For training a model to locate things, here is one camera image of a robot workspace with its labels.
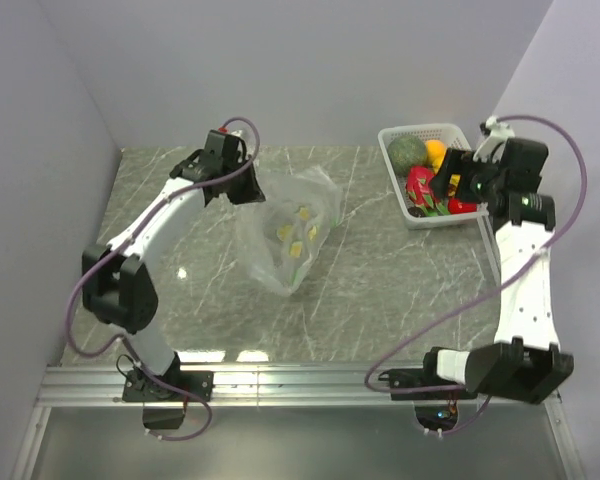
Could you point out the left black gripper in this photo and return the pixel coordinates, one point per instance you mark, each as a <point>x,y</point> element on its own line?
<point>253,194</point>

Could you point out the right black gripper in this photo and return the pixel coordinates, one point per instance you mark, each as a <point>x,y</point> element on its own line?
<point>455,162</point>

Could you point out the fake orange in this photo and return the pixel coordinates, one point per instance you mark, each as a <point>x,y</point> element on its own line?
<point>436,151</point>

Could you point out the bright red fake apple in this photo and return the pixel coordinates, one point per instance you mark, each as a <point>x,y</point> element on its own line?
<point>457,207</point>

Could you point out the pink fake dragon fruit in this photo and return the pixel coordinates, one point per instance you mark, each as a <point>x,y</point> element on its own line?
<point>420,195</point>

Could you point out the clear plastic bag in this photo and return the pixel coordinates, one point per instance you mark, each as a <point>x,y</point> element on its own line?
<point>279,239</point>

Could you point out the dark fake mangosteen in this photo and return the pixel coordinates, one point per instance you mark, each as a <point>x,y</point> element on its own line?
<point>416,212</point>

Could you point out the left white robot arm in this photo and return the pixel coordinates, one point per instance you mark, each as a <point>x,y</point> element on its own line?
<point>117,287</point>

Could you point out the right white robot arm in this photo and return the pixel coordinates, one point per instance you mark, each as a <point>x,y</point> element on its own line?
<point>524,362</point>

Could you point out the green fake melon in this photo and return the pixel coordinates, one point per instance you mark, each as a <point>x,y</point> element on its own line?
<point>407,151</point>

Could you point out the white plastic basket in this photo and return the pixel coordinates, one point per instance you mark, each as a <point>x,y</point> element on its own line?
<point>452,136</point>

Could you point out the aluminium rail frame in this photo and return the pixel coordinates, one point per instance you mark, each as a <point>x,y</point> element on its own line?
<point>289,400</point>

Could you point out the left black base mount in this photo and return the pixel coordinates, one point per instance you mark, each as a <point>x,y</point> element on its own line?
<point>164,408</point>

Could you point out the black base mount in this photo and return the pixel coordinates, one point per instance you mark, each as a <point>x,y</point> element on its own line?
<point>164,408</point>
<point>436,411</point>

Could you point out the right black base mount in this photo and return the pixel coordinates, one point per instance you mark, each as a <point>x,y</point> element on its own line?
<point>436,411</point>

